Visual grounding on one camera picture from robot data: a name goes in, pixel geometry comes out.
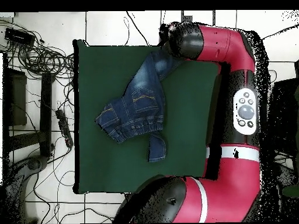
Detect black power strip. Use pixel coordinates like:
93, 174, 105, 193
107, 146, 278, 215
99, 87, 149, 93
55, 108, 75, 148

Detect dark grey stand base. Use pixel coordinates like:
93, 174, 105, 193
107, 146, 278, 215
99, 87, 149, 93
5, 155, 50, 223

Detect black flat device box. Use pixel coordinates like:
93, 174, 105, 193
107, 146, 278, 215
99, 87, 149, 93
4, 27, 36, 47

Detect black cable tangle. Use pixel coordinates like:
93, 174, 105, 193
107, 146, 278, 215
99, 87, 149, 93
0, 18, 75, 81

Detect blue denim jeans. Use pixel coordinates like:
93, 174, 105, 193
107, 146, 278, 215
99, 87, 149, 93
94, 49, 186, 163

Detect black metal frame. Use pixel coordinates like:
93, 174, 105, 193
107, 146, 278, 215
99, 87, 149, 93
2, 52, 56, 164

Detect dark green table cloth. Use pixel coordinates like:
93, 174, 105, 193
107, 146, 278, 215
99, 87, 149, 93
72, 39, 222, 194

